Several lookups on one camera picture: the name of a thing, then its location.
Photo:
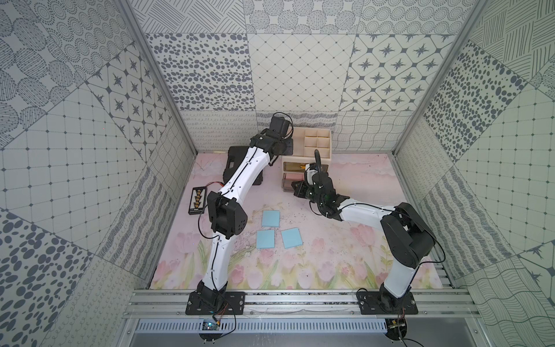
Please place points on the blue sticky note top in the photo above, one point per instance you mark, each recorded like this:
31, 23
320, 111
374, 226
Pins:
271, 219

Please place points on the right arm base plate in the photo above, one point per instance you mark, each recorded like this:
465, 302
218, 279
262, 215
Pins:
382, 303

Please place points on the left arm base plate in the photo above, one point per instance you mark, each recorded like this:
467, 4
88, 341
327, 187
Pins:
217, 302

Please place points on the aluminium mounting rail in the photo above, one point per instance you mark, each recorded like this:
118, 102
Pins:
431, 303

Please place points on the pink sticky note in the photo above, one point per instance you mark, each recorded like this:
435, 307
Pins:
294, 176

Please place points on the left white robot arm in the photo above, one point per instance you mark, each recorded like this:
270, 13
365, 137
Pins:
226, 214

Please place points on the blue sticky note lower left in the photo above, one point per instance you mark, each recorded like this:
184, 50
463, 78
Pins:
265, 239

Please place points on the grey transparent drawer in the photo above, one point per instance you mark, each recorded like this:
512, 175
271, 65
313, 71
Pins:
293, 167

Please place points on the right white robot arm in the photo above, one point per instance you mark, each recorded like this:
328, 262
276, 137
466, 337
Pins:
408, 237

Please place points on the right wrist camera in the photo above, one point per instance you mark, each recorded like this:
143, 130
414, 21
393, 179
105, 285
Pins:
310, 170

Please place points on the blue sticky note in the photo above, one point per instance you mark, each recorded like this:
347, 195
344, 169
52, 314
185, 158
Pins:
271, 219
291, 238
265, 239

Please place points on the beige desk organizer cabinet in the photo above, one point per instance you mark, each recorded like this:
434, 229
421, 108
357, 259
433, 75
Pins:
305, 141

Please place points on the black plastic tool case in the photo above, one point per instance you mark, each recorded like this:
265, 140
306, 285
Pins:
236, 154

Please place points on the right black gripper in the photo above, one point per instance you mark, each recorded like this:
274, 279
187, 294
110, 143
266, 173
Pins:
299, 190

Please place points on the blue sticky note lower right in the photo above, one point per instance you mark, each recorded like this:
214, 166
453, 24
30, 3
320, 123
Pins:
291, 238

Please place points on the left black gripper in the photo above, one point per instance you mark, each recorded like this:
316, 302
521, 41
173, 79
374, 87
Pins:
284, 145

